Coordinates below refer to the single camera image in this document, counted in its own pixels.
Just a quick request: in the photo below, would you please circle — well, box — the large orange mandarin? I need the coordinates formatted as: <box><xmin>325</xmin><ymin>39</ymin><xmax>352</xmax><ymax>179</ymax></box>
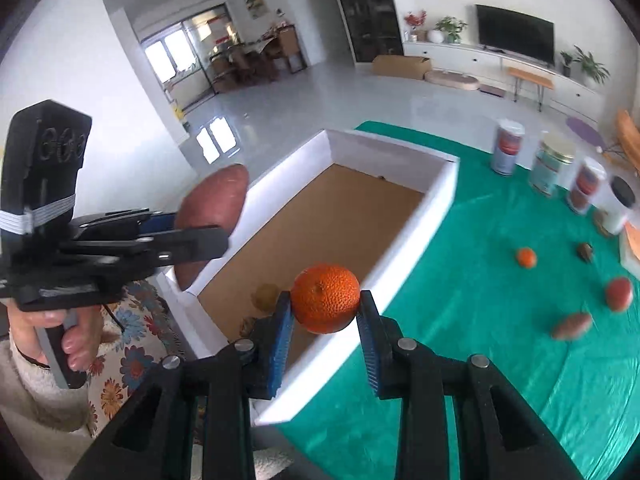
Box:
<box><xmin>290</xmin><ymin>264</ymin><xmax>360</xmax><ymax>335</ymax></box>

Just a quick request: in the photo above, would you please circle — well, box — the reddish sweet potato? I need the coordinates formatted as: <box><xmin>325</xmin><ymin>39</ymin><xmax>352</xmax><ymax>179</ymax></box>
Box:
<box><xmin>552</xmin><ymin>312</ymin><xmax>593</xmax><ymax>341</ymax></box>
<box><xmin>172</xmin><ymin>162</ymin><xmax>251</xmax><ymax>292</ymax></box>

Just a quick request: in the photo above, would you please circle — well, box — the small orange mandarin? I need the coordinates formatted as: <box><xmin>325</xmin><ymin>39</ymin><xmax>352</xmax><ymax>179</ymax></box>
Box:
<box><xmin>516</xmin><ymin>247</ymin><xmax>537</xmax><ymax>269</ymax></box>

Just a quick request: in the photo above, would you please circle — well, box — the person's left hand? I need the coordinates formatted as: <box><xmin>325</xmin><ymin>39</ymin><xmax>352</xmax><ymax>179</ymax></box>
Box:
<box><xmin>7</xmin><ymin>303</ymin><xmax>106</xmax><ymax>373</ymax></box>

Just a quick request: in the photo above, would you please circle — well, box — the walnut in box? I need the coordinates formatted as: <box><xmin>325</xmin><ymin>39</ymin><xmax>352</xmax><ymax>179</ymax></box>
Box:
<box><xmin>239</xmin><ymin>316</ymin><xmax>257</xmax><ymax>338</ymax></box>

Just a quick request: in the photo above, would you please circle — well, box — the kiwi fruit in box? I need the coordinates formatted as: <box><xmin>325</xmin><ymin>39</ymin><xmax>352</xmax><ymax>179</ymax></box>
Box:
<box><xmin>250</xmin><ymin>283</ymin><xmax>281</xmax><ymax>314</ymax></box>

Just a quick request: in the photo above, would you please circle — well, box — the floral cushion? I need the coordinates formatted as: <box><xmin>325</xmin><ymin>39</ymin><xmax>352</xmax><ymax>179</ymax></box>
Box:
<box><xmin>88</xmin><ymin>281</ymin><xmax>184</xmax><ymax>437</ymax></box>

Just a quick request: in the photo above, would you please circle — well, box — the green tablecloth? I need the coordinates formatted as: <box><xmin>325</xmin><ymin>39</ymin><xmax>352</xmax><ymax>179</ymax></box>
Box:
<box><xmin>278</xmin><ymin>119</ymin><xmax>640</xmax><ymax>480</ymax></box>

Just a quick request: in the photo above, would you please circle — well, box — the white fuzzy sleeve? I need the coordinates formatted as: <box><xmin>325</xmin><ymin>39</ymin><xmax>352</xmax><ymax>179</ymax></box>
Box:
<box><xmin>1</xmin><ymin>338</ymin><xmax>93</xmax><ymax>479</ymax></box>

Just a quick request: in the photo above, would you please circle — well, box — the red labelled can far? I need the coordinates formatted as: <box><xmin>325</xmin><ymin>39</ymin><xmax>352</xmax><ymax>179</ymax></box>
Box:
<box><xmin>490</xmin><ymin>118</ymin><xmax>525</xmax><ymax>176</ymax></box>

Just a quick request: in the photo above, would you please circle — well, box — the red labelled can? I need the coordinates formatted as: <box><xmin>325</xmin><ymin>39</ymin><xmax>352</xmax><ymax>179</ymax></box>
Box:
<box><xmin>566</xmin><ymin>157</ymin><xmax>606</xmax><ymax>214</ymax></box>
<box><xmin>490</xmin><ymin>118</ymin><xmax>525</xmax><ymax>176</ymax></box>

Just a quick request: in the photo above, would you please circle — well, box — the red apple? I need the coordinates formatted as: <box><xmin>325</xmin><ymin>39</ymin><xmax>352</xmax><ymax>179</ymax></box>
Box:
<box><xmin>605</xmin><ymin>276</ymin><xmax>634</xmax><ymax>313</ymax></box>

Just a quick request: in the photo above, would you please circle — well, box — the red labelled can near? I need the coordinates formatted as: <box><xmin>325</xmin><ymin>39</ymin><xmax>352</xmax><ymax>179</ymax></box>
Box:
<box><xmin>566</xmin><ymin>157</ymin><xmax>606</xmax><ymax>214</ymax></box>

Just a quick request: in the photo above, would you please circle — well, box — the round floor cushion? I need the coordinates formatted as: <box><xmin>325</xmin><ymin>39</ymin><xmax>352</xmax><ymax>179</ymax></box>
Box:
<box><xmin>424</xmin><ymin>70</ymin><xmax>480</xmax><ymax>91</ymax></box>

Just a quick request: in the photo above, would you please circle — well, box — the orange covered book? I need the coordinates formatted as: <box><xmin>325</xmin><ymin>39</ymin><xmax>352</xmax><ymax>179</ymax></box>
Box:
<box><xmin>620</xmin><ymin>222</ymin><xmax>640</xmax><ymax>278</ymax></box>

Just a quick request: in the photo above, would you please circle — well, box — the cardboard box on floor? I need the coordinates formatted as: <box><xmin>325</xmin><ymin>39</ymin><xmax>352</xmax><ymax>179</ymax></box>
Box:
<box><xmin>371</xmin><ymin>55</ymin><xmax>432</xmax><ymax>80</ymax></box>

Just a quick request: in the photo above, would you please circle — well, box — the white jar black lid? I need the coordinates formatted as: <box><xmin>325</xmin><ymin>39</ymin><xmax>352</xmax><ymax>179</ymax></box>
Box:
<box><xmin>593</xmin><ymin>176</ymin><xmax>637</xmax><ymax>237</ymax></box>

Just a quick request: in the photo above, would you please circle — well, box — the purple round rug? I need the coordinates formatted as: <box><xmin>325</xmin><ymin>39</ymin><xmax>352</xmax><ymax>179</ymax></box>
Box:
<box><xmin>566</xmin><ymin>117</ymin><xmax>605</xmax><ymax>153</ymax></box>

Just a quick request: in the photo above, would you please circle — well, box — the white tv cabinet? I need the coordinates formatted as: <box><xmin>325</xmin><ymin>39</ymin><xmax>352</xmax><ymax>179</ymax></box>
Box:
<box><xmin>402</xmin><ymin>41</ymin><xmax>603</xmax><ymax>124</ymax></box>

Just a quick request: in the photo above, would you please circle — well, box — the small wooden bench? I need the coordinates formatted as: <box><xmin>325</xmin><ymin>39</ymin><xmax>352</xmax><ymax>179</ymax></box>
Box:
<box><xmin>506</xmin><ymin>66</ymin><xmax>554</xmax><ymax>112</ymax></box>

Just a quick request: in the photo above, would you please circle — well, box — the potted green plant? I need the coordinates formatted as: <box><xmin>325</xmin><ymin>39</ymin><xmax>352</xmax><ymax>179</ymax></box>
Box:
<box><xmin>435</xmin><ymin>15</ymin><xmax>468</xmax><ymax>44</ymax></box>

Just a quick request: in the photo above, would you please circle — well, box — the red flower vase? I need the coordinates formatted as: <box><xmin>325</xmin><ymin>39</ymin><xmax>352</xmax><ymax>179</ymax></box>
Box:
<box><xmin>404</xmin><ymin>10</ymin><xmax>427</xmax><ymax>42</ymax></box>

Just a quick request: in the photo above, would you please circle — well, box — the orange lounge chair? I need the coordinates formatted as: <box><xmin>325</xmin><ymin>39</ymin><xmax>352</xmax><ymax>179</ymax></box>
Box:
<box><xmin>615</xmin><ymin>110</ymin><xmax>640</xmax><ymax>171</ymax></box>

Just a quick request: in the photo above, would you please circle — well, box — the black television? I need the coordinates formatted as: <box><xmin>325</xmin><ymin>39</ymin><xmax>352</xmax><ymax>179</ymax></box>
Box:
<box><xmin>475</xmin><ymin>4</ymin><xmax>555</xmax><ymax>65</ymax></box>

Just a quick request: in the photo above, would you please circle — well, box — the dark tall cabinet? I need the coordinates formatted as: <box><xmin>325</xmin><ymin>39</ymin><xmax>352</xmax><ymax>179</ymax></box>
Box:
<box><xmin>338</xmin><ymin>0</ymin><xmax>404</xmax><ymax>63</ymax></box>

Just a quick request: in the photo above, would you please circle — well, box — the green plant by tv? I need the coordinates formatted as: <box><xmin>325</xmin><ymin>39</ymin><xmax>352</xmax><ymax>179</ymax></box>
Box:
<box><xmin>560</xmin><ymin>46</ymin><xmax>611</xmax><ymax>86</ymax></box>

